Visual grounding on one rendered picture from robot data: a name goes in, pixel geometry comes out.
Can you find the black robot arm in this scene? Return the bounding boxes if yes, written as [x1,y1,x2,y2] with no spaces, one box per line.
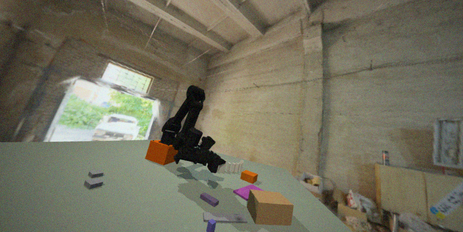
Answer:
[159,85,215,164]

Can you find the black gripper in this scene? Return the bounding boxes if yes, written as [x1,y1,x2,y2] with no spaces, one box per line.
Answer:
[192,148,225,173]

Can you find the blue rectangular block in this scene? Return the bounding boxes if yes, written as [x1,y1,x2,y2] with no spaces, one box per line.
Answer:
[206,219,216,232]

